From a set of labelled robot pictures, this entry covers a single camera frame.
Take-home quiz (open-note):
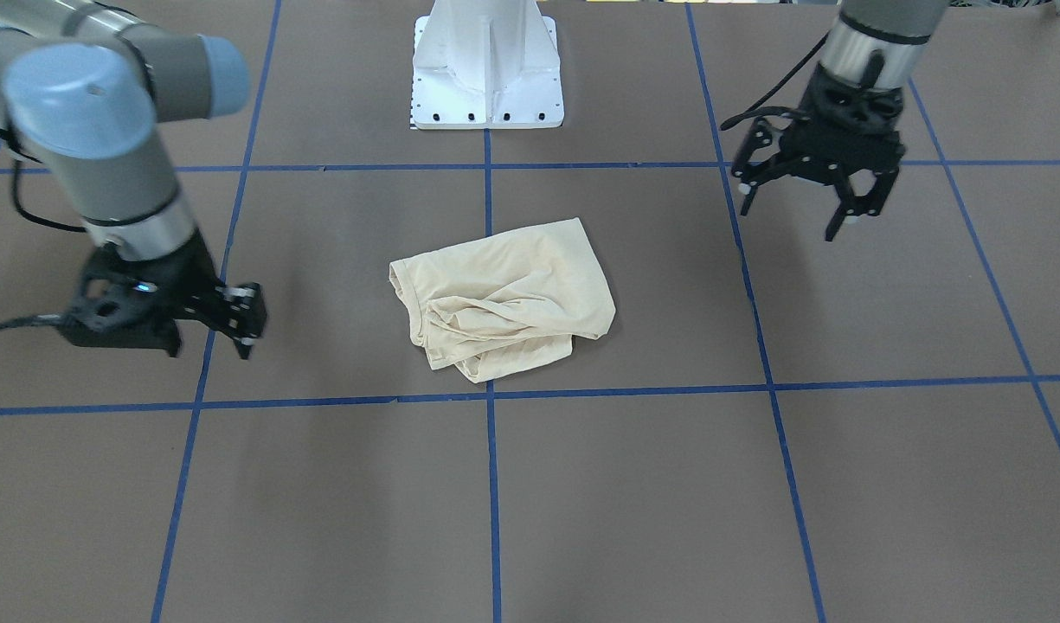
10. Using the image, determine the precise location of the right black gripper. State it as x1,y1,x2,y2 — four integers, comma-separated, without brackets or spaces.
61,230,267,360

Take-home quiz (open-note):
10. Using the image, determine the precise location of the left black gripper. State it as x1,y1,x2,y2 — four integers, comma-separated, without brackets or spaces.
731,67,906,243

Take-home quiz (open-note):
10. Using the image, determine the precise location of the cream long-sleeve printed shirt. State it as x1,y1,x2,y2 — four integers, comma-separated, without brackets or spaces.
389,218,616,382

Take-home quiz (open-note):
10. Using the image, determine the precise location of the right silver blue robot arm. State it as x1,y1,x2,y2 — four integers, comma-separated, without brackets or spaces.
0,1,267,359

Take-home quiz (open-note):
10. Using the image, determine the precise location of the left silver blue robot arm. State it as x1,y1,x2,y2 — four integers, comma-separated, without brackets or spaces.
723,1,948,241

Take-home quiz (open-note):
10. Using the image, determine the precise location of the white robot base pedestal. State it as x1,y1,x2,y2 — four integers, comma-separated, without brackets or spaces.
410,1,566,131

